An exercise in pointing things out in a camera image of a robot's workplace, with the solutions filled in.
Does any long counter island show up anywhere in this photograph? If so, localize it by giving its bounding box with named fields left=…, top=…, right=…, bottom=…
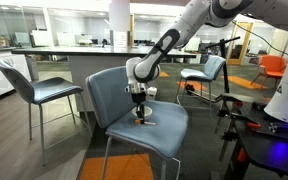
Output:
left=11, top=45, right=198, bottom=113

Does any orange armchair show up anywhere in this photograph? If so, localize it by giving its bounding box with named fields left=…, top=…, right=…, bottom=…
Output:
left=250, top=54, right=288, bottom=92

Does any blue padded chair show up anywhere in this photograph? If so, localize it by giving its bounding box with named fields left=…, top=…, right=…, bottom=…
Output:
left=85, top=65, right=189, bottom=180

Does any white bowl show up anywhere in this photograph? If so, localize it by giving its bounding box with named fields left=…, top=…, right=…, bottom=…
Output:
left=131, top=106, right=154, bottom=118

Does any white marker with orange cap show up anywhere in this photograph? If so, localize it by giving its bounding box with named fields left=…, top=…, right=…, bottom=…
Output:
left=134, top=118, right=157, bottom=126

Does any light blue chair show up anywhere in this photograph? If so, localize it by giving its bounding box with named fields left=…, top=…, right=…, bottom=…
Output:
left=176, top=55, right=227, bottom=118

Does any black kick scooter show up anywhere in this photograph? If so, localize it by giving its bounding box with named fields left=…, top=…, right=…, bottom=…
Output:
left=183, top=36, right=242, bottom=104

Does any wooden framed door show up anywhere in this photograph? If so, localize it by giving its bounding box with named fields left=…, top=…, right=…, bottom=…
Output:
left=227, top=21, right=254, bottom=66

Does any grey-blue bar stool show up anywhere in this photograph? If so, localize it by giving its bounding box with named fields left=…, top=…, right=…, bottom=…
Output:
left=0, top=59, right=93, bottom=167

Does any orange handled clamp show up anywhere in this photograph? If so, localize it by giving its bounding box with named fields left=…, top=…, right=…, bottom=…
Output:
left=230, top=111, right=262, bottom=132

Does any black tripod stand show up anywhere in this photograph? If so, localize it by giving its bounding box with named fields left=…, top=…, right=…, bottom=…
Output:
left=213, top=93, right=252, bottom=163

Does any black robot table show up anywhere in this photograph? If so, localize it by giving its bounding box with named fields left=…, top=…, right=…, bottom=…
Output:
left=223, top=99, right=288, bottom=180

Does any white square column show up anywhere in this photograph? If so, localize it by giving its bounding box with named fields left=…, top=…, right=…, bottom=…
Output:
left=108, top=0, right=131, bottom=48

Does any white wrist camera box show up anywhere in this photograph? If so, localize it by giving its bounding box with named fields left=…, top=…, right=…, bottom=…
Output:
left=146, top=86, right=158, bottom=101

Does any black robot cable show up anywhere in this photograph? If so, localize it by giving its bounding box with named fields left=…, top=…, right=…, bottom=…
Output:
left=232, top=20, right=288, bottom=56

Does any white low cabinet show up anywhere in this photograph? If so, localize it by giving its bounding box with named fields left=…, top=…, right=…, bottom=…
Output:
left=0, top=49, right=32, bottom=104

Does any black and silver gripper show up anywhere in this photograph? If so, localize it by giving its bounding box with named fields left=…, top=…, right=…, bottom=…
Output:
left=127, top=83, right=149, bottom=125

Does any white paper sign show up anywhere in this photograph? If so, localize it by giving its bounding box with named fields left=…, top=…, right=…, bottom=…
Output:
left=113, top=30, right=128, bottom=48

